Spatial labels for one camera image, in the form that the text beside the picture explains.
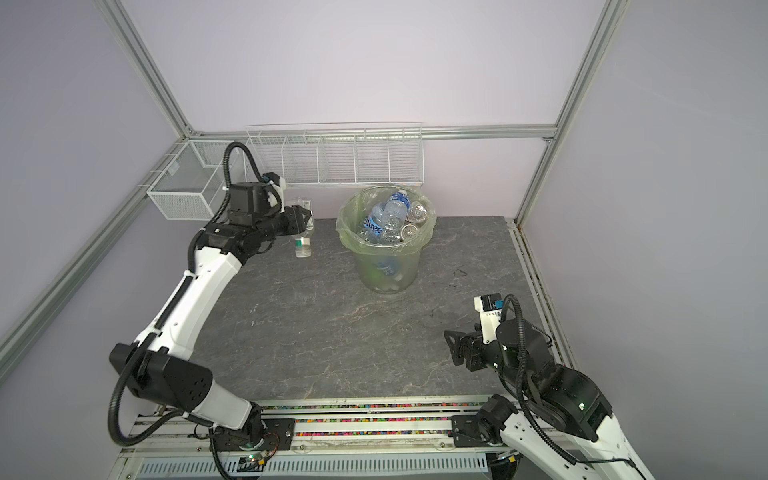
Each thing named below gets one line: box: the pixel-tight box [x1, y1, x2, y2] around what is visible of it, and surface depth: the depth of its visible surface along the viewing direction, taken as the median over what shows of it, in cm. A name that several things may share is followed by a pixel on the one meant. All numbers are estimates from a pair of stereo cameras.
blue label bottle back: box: [384, 189, 411, 225], surface depth 85 cm
